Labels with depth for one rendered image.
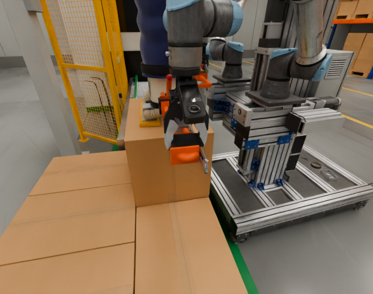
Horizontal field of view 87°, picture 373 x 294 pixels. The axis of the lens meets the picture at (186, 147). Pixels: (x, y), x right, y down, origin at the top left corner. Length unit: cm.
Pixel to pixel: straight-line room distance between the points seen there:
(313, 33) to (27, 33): 206
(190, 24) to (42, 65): 195
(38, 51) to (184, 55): 192
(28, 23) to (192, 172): 183
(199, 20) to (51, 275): 98
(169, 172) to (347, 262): 138
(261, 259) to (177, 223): 79
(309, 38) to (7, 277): 145
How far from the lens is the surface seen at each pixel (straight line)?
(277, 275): 161
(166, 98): 88
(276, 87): 113
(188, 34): 45
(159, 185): 102
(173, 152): 49
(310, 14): 91
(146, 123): 97
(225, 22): 52
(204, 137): 53
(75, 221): 116
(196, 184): 106
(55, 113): 240
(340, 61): 157
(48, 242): 114
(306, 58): 103
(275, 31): 138
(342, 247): 195
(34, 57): 230
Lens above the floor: 135
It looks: 31 degrees down
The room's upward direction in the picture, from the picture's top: straight up
